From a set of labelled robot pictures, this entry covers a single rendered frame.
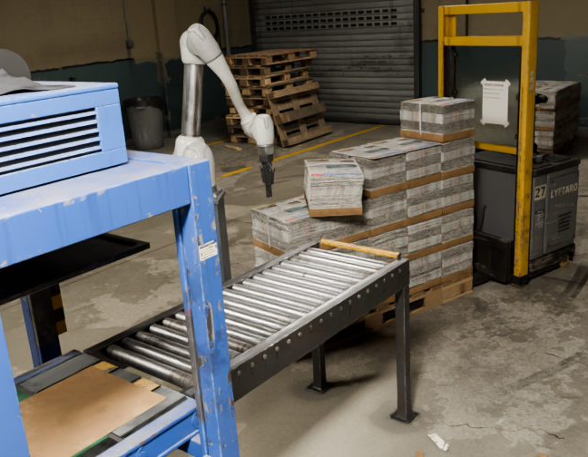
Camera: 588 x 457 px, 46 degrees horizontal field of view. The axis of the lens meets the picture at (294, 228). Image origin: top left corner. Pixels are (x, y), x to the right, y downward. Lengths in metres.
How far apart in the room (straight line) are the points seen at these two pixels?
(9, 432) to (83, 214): 0.47
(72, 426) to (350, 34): 10.08
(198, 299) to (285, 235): 1.90
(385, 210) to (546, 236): 1.41
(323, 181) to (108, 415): 1.91
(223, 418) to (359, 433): 1.44
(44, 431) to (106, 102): 0.96
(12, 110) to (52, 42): 8.84
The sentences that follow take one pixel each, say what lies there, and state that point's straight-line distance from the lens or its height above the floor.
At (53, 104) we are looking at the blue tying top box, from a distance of 1.68.
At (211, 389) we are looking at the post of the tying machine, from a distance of 1.93.
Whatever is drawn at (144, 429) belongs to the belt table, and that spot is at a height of 0.79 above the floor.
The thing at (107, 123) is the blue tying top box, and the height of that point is 1.66.
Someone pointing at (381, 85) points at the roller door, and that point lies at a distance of 11.42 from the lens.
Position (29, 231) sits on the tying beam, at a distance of 1.46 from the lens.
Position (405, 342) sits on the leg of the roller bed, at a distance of 3.23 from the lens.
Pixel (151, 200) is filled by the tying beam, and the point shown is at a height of 1.49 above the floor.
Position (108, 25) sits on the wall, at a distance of 11.02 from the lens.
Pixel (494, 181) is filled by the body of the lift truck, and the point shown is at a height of 0.66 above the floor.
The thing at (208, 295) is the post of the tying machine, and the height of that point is 1.20.
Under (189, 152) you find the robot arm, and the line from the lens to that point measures 3.51.
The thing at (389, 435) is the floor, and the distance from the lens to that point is 3.33.
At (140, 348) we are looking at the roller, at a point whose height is 0.79.
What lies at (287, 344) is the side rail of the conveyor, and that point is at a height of 0.77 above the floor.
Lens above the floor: 1.89
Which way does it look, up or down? 18 degrees down
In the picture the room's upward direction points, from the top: 4 degrees counter-clockwise
